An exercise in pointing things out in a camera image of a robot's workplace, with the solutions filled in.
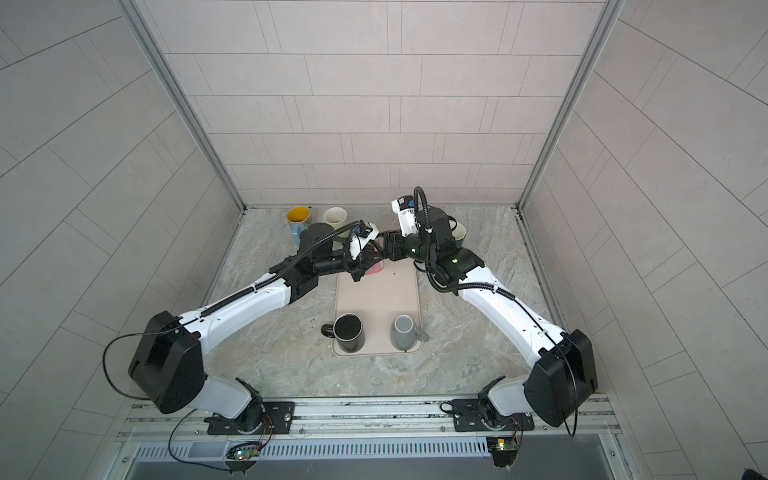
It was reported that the aluminium mounting rail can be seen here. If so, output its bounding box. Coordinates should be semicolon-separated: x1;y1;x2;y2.
115;394;622;442

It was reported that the blue butterfly mug yellow inside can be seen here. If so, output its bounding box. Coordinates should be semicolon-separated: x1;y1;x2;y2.
286;206;311;245

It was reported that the black mug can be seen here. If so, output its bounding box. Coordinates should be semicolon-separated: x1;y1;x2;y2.
320;313;365;353

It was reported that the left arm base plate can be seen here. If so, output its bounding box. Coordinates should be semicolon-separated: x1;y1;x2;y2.
204;401;296;435

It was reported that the light green mug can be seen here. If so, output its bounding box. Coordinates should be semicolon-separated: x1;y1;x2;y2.
323;206;348;230

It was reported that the right controller circuit board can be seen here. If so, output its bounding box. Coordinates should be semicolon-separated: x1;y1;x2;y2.
486;437;521;468

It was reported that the dark green mug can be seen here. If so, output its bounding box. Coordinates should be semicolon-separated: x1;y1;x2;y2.
452;223;467;245

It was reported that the pink mug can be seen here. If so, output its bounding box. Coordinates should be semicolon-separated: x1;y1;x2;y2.
363;238;384;276

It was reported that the grey mug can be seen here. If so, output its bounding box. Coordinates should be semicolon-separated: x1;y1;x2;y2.
390;315;430;352

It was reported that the left controller circuit board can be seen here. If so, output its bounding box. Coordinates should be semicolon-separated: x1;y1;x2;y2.
224;441;265;475

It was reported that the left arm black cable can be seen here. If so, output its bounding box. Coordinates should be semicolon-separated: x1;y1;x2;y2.
100;220;365;473

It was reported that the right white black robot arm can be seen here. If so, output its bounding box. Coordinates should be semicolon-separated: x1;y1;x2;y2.
382;195;598;433

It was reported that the beige rectangular tray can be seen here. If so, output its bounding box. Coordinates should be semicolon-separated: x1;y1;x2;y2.
332;259;423;357

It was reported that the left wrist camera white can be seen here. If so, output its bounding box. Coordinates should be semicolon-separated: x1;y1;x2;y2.
348;220;379;260

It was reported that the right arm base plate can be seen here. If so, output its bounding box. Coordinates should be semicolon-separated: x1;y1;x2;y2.
440;399;535;432

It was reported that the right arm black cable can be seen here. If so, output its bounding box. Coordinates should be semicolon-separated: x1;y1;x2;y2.
411;185;581;438

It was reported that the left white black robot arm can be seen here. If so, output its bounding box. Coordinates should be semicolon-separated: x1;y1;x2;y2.
128;220;381;434

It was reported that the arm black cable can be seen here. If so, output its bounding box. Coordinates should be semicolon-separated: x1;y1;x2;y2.
100;220;365;473
411;185;581;438

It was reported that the controller circuit board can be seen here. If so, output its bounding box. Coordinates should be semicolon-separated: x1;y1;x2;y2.
486;437;521;468
224;441;265;475

